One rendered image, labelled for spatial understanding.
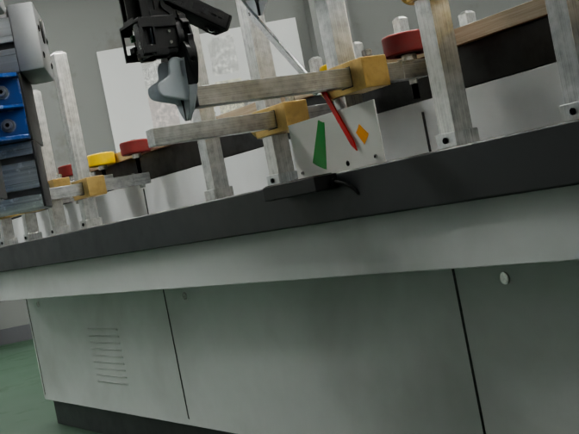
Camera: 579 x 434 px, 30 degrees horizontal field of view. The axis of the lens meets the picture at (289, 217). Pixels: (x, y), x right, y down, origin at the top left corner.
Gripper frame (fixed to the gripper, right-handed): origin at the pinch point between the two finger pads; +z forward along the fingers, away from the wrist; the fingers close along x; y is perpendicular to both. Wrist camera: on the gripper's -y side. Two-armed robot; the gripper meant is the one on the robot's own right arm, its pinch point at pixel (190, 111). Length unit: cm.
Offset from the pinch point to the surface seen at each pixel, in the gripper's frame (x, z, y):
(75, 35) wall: -645, -142, -247
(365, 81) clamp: 4.9, -0.5, -28.7
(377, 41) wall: -548, -96, -460
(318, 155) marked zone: -12.1, 9.0, -28.6
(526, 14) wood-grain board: 21, -6, -50
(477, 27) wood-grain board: 9, -6, -50
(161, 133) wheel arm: -23.5, 0.5, -5.9
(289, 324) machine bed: -71, 43, -51
